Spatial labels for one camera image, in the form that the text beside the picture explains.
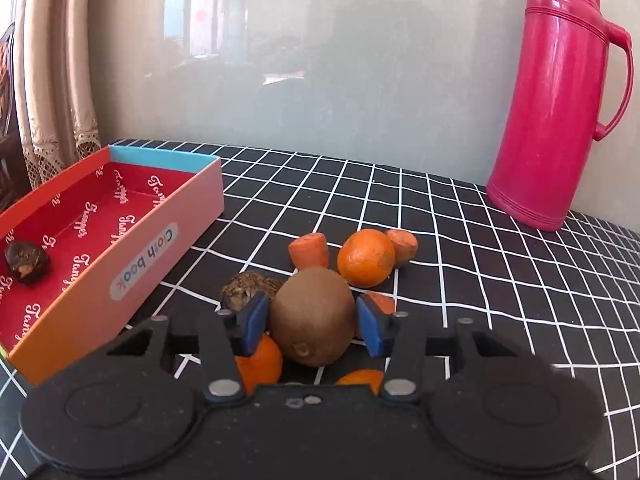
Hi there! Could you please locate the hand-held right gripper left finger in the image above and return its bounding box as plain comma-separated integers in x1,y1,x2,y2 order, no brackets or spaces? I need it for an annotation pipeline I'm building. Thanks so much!
107,292,271,406

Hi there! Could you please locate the carrot piece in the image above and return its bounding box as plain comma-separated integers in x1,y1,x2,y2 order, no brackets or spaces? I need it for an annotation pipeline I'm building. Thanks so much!
386,229,419,266
288,233,331,271
362,291,397,316

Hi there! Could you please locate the beige lace curtain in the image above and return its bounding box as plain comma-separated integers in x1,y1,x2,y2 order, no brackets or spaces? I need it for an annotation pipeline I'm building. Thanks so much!
12,0,103,188

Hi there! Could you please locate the brown kiwi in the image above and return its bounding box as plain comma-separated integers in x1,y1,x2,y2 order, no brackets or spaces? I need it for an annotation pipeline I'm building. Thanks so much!
270,267,357,368

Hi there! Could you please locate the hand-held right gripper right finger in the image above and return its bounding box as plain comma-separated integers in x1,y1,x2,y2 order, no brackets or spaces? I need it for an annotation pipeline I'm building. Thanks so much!
356,292,536,406

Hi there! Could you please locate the dark wooden chair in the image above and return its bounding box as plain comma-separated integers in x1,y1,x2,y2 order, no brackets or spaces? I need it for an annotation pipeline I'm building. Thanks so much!
0,22,26,211

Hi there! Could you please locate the colourful cardboard box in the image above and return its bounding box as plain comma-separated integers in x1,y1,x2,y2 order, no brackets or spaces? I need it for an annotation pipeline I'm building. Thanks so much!
0,144,225,386

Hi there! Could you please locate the black checked tablecloth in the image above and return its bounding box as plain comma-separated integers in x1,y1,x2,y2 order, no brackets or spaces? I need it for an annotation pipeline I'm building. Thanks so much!
0,139,640,480

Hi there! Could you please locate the mandarin orange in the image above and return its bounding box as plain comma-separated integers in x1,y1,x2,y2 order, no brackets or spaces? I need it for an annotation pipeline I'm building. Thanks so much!
234,332,284,396
336,228,397,288
336,369,385,395

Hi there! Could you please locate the pink thermos jug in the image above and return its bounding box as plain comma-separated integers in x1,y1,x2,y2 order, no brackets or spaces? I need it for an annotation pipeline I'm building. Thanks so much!
486,0,635,232

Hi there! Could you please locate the dark wrinkled fruit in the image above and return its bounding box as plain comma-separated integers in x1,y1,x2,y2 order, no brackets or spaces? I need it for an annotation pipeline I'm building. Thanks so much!
220,271,286,313
4,241,51,286

